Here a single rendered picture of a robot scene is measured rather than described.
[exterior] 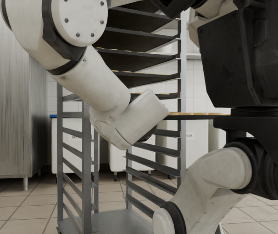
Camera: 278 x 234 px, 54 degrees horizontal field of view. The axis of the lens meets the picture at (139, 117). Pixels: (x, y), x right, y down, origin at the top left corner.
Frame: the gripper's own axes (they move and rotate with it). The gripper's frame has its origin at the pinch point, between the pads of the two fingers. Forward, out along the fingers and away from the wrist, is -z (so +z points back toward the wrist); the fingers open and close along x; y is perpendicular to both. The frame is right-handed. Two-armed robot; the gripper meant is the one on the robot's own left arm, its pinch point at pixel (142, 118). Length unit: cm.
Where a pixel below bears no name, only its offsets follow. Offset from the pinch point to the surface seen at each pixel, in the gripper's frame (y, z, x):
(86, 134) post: 23.5, -27.0, -7.1
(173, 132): -12, -54, -8
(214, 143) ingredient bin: -73, -264, -37
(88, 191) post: 22.6, -27.3, -29.7
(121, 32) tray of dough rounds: 11, -38, 35
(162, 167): -6, -63, -27
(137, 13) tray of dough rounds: 5, -41, 44
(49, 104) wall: 139, -270, 11
